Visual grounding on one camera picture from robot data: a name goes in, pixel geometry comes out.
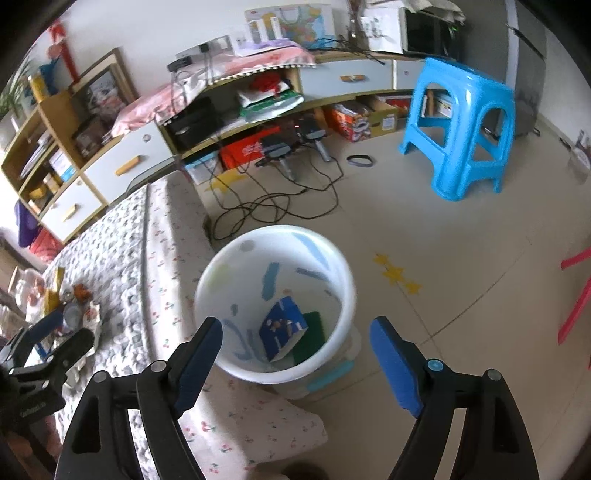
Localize blue carton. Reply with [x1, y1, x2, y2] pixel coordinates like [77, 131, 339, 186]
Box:
[259, 296, 308, 362]

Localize yellow snack wrapper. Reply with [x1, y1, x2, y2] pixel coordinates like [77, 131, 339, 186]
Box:
[43, 267, 65, 316]

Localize white plastic trash bin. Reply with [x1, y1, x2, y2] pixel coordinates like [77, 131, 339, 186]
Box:
[194, 225, 361, 399]

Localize wooden cabinet with drawers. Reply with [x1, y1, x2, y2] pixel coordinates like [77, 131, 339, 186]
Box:
[1, 52, 423, 243]

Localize framed picture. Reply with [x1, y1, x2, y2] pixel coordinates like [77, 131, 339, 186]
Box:
[69, 48, 138, 130]

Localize pink cloth on cabinet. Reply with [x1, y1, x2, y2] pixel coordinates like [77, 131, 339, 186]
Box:
[111, 42, 317, 138]

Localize red box under cabinet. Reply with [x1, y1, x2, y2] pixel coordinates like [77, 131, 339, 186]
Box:
[219, 126, 280, 170]

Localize blue plastic stool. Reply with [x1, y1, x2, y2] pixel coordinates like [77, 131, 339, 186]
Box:
[399, 57, 516, 201]

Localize orange snack box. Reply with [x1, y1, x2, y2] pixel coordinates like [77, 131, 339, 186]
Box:
[322, 101, 372, 143]

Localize black cable on floor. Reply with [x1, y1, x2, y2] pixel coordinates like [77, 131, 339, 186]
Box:
[202, 138, 346, 242]

